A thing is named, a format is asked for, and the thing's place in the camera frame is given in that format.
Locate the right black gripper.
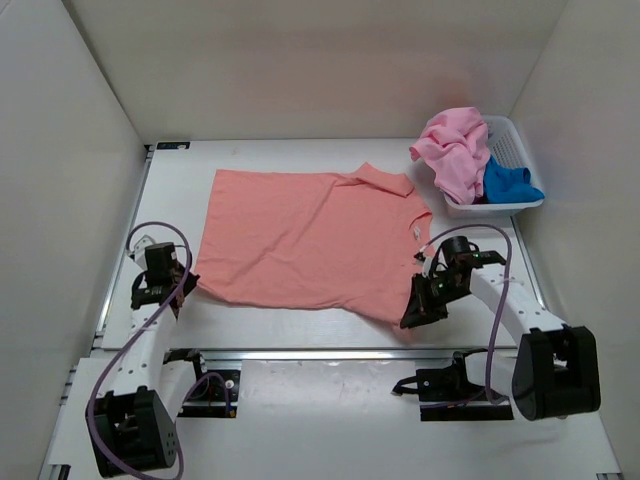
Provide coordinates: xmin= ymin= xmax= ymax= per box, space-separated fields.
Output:
xmin=401 ymin=273 xmax=470 ymax=330

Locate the salmon pink t shirt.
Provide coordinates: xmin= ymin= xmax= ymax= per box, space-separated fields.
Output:
xmin=196 ymin=163 xmax=433 ymax=329

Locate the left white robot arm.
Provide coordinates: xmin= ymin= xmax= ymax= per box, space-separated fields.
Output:
xmin=85 ymin=235 xmax=209 ymax=478

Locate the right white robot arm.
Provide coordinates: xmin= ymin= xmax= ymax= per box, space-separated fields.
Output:
xmin=393 ymin=236 xmax=601 ymax=421

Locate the blue label sticker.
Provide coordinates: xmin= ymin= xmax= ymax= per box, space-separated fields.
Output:
xmin=155 ymin=141 xmax=190 ymax=150

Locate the blue t shirt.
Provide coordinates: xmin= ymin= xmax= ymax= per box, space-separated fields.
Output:
xmin=483 ymin=156 xmax=545 ymax=204

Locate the light pink t shirt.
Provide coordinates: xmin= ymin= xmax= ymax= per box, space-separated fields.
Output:
xmin=409 ymin=107 xmax=491 ymax=205

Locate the white plastic laundry basket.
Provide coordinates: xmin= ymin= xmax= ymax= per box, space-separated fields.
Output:
xmin=444 ymin=114 xmax=544 ymax=220

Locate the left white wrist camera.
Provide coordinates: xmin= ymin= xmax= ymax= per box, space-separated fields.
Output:
xmin=129 ymin=234 xmax=155 ymax=262

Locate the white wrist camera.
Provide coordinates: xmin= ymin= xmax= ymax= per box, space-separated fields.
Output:
xmin=129 ymin=234 xmax=155 ymax=262
xmin=414 ymin=245 xmax=436 ymax=262

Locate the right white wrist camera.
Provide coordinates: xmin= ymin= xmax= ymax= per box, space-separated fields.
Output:
xmin=414 ymin=245 xmax=436 ymax=262

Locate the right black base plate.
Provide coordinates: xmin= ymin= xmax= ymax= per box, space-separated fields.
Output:
xmin=391 ymin=365 xmax=514 ymax=422

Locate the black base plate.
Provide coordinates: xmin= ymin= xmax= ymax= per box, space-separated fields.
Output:
xmin=178 ymin=369 xmax=241 ymax=419
xmin=391 ymin=365 xmax=514 ymax=422

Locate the aluminium table edge rail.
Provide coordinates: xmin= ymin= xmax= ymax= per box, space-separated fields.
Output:
xmin=199 ymin=344 xmax=561 ymax=362

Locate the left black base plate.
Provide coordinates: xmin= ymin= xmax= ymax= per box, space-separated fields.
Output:
xmin=178 ymin=369 xmax=241 ymax=419

